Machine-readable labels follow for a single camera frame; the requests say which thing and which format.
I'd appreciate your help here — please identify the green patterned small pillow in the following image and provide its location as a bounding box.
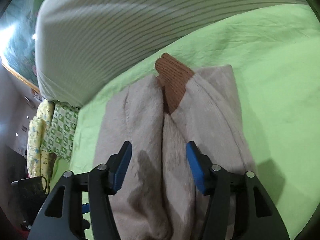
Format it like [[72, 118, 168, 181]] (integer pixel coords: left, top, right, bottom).
[[41, 102, 79, 161]]

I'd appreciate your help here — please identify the green bed sheet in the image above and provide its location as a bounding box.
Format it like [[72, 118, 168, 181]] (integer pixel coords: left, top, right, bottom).
[[48, 3, 320, 240]]

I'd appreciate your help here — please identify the beige knit sweater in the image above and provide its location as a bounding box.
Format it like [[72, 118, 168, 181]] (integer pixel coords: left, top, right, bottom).
[[93, 53, 256, 239]]

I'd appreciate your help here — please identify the white striped bolster pillow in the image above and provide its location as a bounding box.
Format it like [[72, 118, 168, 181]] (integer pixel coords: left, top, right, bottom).
[[35, 0, 306, 106]]

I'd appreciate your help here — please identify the gold framed landscape painting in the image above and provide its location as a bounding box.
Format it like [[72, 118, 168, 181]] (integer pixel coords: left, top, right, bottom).
[[1, 0, 44, 90]]

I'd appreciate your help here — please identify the yellow cartoon print quilt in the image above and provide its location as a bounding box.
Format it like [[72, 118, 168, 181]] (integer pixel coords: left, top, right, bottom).
[[26, 99, 56, 182]]

